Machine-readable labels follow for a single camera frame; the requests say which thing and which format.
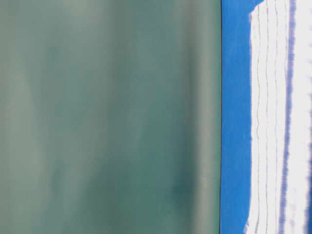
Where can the blue striped white towel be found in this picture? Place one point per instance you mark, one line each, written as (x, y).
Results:
(281, 118)

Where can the blue table mat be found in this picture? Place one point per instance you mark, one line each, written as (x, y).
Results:
(236, 115)

